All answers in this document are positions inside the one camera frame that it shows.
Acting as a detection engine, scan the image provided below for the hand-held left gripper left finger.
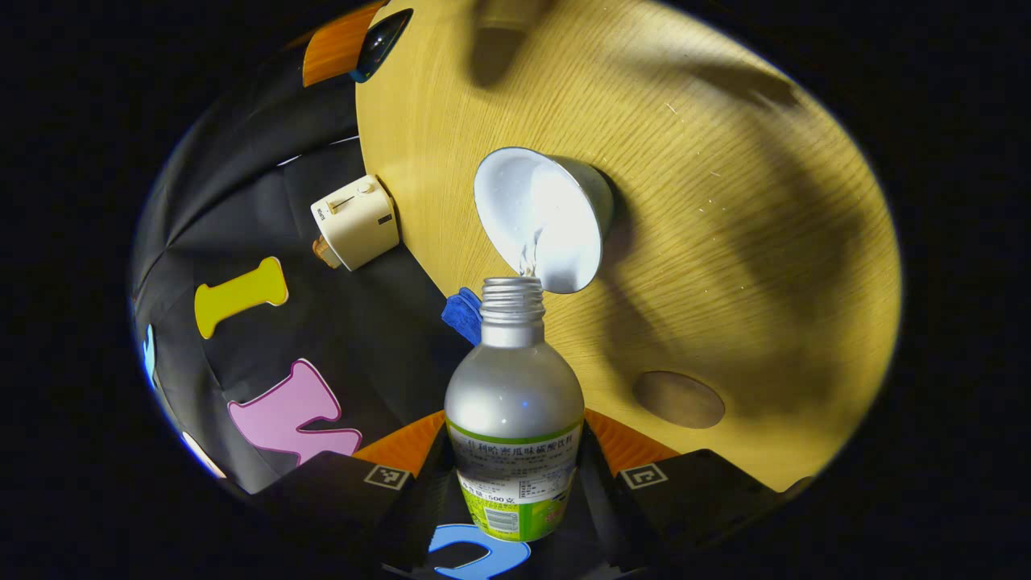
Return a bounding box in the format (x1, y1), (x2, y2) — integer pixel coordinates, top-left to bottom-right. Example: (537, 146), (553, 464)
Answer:
(250, 411), (465, 565)

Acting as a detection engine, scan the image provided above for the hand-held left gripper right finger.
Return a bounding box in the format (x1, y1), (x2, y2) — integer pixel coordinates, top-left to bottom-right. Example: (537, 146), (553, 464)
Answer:
(572, 409), (814, 565)

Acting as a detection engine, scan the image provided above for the round brown coaster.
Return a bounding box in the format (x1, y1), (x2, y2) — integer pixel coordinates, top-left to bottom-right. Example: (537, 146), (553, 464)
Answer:
(632, 371), (726, 429)

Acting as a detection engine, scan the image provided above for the silver green water bottle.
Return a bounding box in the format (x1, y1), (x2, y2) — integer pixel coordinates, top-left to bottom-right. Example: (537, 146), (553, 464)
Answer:
(445, 276), (585, 542)

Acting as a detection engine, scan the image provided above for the teal teacup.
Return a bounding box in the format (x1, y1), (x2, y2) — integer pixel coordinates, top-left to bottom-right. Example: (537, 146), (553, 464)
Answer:
(474, 147), (615, 294)

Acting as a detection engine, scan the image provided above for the white toaster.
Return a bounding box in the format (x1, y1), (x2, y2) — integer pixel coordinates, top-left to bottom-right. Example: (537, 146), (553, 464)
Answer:
(311, 175), (400, 271)

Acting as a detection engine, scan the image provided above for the black backdrop cloth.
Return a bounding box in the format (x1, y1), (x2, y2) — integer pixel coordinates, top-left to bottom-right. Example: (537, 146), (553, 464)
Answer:
(129, 72), (534, 580)

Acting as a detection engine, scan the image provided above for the blue towel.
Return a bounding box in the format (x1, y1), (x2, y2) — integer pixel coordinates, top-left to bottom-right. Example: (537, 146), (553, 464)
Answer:
(441, 288), (484, 346)

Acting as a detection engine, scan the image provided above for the white toaster cable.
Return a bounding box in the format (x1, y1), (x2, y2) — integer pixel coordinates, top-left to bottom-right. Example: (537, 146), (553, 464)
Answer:
(276, 135), (360, 168)

